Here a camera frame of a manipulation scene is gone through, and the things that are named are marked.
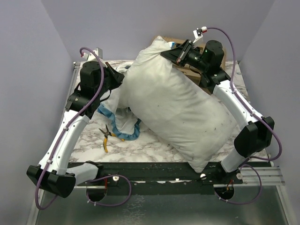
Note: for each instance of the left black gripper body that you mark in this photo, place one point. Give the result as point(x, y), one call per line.
point(111, 81)

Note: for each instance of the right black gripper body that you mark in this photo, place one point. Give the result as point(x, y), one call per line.
point(188, 55)

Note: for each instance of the white pillowcase blue trim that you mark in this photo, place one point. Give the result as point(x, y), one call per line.
point(119, 112)

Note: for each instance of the white pillow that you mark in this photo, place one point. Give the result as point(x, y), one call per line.
point(205, 125)

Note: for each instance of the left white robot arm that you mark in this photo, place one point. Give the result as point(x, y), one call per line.
point(52, 173)

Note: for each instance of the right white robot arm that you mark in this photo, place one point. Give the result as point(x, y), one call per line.
point(256, 129)

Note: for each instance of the tan plastic toolbox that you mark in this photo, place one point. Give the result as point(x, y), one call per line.
point(193, 74)

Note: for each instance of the yellow handled pliers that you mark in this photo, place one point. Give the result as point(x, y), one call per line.
point(107, 133)

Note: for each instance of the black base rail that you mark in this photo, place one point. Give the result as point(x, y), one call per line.
point(166, 178)

